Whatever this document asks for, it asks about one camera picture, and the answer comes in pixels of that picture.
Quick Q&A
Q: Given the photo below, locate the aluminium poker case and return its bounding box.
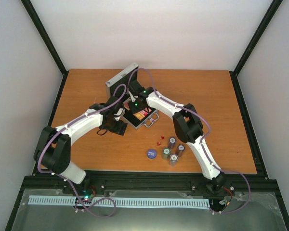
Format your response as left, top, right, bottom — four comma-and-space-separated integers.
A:
105, 63, 159, 130

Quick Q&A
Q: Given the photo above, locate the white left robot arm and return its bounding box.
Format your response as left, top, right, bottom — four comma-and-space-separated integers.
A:
34, 101, 127, 194

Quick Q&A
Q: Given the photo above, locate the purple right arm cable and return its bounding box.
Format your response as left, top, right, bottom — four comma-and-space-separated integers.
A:
126, 67, 252, 215

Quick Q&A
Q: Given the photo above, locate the blue small blind button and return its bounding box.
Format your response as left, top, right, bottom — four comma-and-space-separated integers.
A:
146, 149, 157, 159

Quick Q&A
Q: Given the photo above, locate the grey poker chip stack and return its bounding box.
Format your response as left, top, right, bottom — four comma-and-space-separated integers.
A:
169, 154, 179, 167

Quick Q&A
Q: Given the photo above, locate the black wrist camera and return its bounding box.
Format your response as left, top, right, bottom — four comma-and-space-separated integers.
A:
128, 80, 145, 97
106, 96, 125, 120

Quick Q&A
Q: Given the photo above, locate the brown poker chip stack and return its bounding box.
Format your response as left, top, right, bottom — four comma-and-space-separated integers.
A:
176, 144, 185, 157

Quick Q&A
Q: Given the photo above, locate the purple poker chip stack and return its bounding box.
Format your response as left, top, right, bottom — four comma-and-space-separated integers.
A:
168, 137, 176, 149

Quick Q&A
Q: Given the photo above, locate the red card deck box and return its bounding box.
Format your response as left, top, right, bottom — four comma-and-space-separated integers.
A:
133, 108, 153, 125
123, 101, 130, 111

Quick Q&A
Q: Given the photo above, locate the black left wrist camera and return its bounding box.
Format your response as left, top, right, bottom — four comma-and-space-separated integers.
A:
106, 96, 125, 120

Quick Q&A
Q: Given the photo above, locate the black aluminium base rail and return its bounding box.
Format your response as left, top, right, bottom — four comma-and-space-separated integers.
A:
21, 169, 280, 197

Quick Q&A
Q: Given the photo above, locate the green poker chip stack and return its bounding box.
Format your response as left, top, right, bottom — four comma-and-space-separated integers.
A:
161, 147, 171, 160

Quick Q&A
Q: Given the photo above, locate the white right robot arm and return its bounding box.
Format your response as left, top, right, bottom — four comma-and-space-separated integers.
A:
128, 86, 226, 191

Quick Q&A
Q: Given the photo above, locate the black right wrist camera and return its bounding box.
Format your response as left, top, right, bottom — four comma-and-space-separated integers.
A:
128, 80, 145, 97

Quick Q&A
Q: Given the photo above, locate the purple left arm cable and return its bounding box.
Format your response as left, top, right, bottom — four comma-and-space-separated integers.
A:
36, 83, 126, 218

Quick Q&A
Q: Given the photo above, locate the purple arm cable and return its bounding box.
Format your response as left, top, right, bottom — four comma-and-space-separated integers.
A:
126, 67, 252, 215
36, 83, 126, 218

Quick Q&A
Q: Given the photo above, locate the light blue cable duct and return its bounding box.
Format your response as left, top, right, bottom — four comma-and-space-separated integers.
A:
27, 195, 210, 209

